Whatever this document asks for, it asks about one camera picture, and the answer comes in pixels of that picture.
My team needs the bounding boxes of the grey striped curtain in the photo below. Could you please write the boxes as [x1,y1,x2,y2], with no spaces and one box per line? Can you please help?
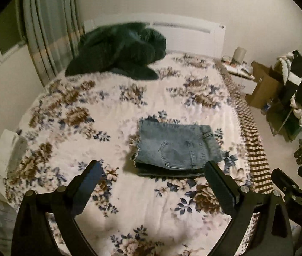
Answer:
[22,0,83,86]

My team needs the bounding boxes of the white bedside table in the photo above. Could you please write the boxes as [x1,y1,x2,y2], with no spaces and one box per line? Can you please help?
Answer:
[221,56,257,95]

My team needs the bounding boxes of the clothes pile on rack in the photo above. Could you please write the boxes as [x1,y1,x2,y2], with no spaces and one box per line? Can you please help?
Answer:
[267,50,302,141]

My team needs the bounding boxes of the brown cardboard box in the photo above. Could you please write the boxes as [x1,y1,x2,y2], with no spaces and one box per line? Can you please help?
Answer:
[245,61,283,109]

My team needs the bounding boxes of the blue denim ripped jeans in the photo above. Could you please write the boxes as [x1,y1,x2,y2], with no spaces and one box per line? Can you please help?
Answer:
[133,119,223,177]

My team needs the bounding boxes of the dark green fluffy blanket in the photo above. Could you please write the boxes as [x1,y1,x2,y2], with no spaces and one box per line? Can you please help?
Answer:
[65,22,167,80]

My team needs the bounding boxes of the floral white bed blanket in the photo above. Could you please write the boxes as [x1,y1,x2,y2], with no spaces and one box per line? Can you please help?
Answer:
[0,54,273,255]

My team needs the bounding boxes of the white bed headboard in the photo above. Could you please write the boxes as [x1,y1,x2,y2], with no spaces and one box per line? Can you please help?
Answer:
[84,13,226,58]

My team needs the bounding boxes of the white cylindrical lamp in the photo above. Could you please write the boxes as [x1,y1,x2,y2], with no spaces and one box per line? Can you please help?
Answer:
[232,47,246,64]

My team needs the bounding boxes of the white pillow at bedside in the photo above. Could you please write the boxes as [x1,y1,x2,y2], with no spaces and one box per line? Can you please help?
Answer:
[0,129,28,199]

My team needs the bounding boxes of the dark slippers on floor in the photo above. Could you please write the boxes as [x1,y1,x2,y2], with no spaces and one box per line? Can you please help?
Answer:
[294,139,302,165]

